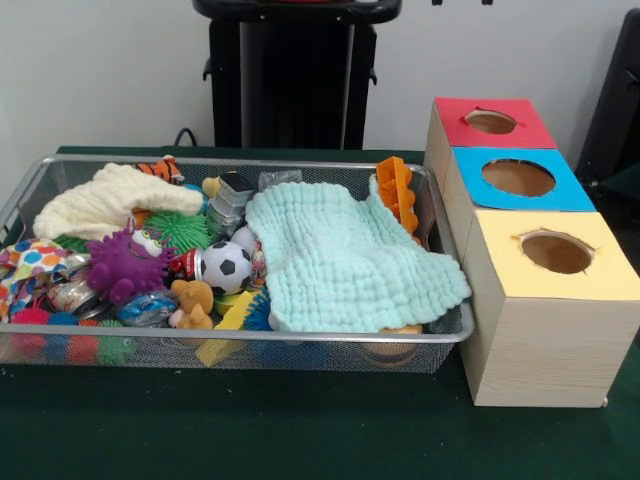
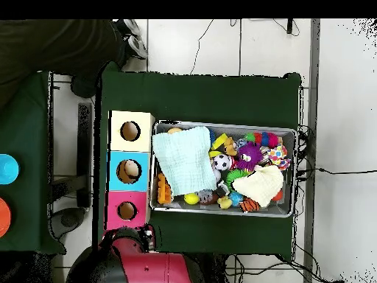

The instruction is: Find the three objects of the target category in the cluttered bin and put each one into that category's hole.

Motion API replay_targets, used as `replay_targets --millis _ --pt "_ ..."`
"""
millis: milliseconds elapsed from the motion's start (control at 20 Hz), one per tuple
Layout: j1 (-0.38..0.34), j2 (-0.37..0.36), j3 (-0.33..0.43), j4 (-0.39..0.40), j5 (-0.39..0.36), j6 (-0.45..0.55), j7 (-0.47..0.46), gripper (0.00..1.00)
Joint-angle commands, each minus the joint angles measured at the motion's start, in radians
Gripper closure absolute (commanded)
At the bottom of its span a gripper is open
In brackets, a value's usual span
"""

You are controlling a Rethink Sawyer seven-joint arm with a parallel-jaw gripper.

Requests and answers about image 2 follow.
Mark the black upright bar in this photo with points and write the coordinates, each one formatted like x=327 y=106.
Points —
x=84 y=147

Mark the polka dot cloth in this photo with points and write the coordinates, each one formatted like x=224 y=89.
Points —
x=277 y=154

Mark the green spiky ball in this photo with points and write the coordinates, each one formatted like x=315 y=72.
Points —
x=234 y=175

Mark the grey round base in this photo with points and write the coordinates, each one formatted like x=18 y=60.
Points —
x=69 y=219

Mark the tiger plush toy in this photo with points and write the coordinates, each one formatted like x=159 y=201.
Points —
x=249 y=205

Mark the light blue muslin cloth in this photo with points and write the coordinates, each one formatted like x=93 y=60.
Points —
x=182 y=159

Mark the purple spiky monster toy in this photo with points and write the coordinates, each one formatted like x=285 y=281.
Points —
x=250 y=156

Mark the person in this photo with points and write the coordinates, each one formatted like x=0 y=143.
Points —
x=59 y=44

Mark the cream muslin cloth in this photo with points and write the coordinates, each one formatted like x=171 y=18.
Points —
x=259 y=184

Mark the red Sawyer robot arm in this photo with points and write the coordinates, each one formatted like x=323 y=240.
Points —
x=153 y=268

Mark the orange bowl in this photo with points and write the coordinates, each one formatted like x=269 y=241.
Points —
x=3 y=218

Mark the shallow mesh bin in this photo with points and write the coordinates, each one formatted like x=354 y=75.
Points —
x=206 y=208

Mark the yellow ball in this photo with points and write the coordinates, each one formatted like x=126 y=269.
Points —
x=191 y=199

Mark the blue bowl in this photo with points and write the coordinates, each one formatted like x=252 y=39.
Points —
x=7 y=169

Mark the black and white soccer ball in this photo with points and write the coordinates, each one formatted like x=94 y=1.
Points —
x=221 y=162

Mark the brown plush bear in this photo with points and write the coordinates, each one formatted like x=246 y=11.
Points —
x=229 y=146

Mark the wooden box with three holes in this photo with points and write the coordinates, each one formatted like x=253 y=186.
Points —
x=116 y=147

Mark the orange plastic toy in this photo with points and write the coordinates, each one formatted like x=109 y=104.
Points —
x=163 y=191

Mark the dark green tablecloth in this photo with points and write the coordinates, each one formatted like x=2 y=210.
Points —
x=206 y=97
x=26 y=132

